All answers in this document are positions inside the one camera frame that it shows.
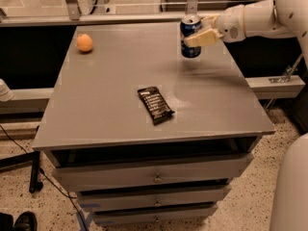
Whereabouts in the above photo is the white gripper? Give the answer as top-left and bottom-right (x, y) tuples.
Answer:
(184, 5), (245, 47)

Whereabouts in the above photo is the blue pepsi can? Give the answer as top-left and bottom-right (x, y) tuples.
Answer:
(180, 13), (202, 59)

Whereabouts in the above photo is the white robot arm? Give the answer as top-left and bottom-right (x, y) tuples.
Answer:
(184, 0), (308, 231)

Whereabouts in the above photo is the black snack bar wrapper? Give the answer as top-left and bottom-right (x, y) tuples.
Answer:
(138, 87), (174, 125)

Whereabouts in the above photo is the orange fruit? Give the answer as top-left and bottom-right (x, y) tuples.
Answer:
(77, 34), (93, 52)

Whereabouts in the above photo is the top grey drawer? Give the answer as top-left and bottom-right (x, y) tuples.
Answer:
(53, 153), (253, 192)

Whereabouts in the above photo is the grey drawer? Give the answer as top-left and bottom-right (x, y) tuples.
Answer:
(53, 153), (253, 192)
(93, 203), (218, 226)
(78, 185), (231, 212)

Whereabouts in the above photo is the grey drawer cabinet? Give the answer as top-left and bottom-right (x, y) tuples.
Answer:
(33, 23), (273, 226)

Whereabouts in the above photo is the bottom grey drawer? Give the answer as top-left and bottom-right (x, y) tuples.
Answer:
(93, 203), (218, 226)

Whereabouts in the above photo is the middle grey drawer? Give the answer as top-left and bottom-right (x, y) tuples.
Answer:
(78, 185), (231, 212)

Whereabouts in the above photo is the white round object at left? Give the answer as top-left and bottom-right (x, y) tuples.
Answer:
(0, 79), (13, 102)

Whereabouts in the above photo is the black metal stand leg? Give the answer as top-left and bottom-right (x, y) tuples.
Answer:
(0, 151), (43, 193)

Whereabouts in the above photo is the black shoe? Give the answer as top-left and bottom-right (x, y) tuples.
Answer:
(13, 212), (38, 231)

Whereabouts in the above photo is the metal angle bracket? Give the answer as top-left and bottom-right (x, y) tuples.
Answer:
(269, 54), (303, 84)

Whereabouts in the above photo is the grey metal railing frame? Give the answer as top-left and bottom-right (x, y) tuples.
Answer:
(0, 0), (238, 27)

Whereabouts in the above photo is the black cable on floor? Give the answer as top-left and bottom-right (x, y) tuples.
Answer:
(0, 124), (90, 231)

